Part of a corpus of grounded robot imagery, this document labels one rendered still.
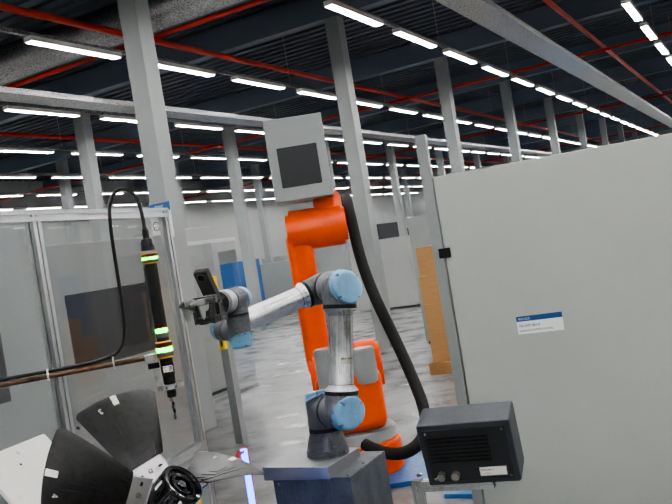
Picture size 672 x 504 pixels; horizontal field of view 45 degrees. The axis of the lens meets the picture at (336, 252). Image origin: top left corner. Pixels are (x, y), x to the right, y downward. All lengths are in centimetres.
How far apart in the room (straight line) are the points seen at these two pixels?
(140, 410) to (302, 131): 406
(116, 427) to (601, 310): 219
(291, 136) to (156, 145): 326
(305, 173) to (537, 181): 275
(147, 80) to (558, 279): 642
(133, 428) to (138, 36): 741
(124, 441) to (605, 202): 227
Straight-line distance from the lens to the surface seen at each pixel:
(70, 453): 209
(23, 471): 239
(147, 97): 928
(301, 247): 623
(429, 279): 1028
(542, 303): 372
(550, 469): 388
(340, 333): 276
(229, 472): 240
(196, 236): 1164
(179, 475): 222
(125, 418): 235
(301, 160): 612
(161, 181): 913
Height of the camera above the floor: 175
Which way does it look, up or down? level
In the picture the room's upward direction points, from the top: 9 degrees counter-clockwise
